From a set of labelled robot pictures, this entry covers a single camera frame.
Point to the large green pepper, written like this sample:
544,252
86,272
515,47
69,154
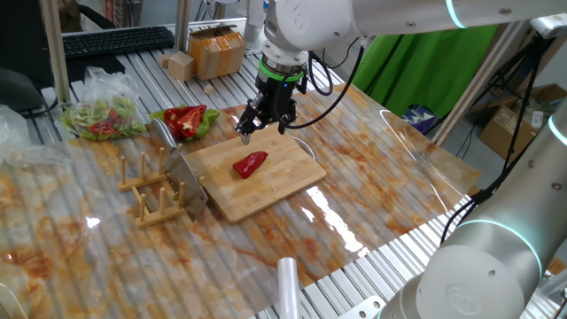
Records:
208,122

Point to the black office chair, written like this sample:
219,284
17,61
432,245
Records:
17,88

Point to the empty clear plastic bag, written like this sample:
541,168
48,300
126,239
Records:
22,142

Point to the wooden peg rack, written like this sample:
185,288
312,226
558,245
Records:
150,217

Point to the black tripod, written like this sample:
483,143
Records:
522,102

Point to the red pepper piece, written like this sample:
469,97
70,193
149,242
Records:
250,164

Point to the bag of chopped peppers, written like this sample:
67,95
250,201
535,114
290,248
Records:
102,119

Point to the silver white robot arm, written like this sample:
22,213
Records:
398,17

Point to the taped cardboard box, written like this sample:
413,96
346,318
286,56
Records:
217,53

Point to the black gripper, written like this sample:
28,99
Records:
277,99

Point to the large wooden cube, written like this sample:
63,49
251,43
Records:
180,66

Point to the steel cleaver knife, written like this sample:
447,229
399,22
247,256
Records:
181,177

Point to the dark red pepper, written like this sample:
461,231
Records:
170,114

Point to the black keyboard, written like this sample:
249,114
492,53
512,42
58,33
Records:
115,41

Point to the aluminium frame post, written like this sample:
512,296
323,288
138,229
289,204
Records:
182,26
55,53
478,84

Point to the marble pattern plastic mat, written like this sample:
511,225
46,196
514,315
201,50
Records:
354,133

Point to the small green pepper piece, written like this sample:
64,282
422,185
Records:
157,115

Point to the tiny wooden cube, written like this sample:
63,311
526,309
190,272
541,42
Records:
208,89

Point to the small wooden cube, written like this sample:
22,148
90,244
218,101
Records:
164,60

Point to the silver depth camera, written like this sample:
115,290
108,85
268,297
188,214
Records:
549,26

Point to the bamboo cutting board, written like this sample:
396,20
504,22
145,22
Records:
274,186

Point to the green cloth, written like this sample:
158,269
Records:
421,71

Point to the blue patterned bag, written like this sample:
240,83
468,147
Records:
418,119

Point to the white plastic roll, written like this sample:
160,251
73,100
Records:
289,288

